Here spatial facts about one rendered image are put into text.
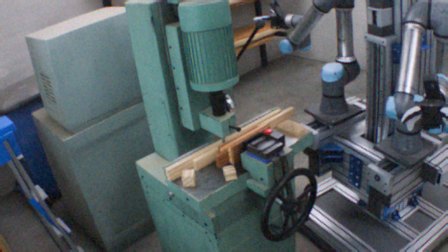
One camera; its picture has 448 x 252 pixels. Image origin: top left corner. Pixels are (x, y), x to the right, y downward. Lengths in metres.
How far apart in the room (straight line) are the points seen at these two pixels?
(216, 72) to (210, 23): 0.17
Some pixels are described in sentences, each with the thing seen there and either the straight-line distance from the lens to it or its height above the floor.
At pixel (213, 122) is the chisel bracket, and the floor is 1.05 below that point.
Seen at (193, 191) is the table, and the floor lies 0.90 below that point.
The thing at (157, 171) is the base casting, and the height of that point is 0.80.
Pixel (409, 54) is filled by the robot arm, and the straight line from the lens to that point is 1.41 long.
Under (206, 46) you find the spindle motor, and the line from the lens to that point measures 1.30.
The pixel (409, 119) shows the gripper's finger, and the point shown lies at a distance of 1.10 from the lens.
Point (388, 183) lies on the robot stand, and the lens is 1.62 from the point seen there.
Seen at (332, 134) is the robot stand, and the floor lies 0.72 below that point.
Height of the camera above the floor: 1.71
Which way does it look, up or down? 27 degrees down
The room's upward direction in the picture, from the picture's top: 8 degrees counter-clockwise
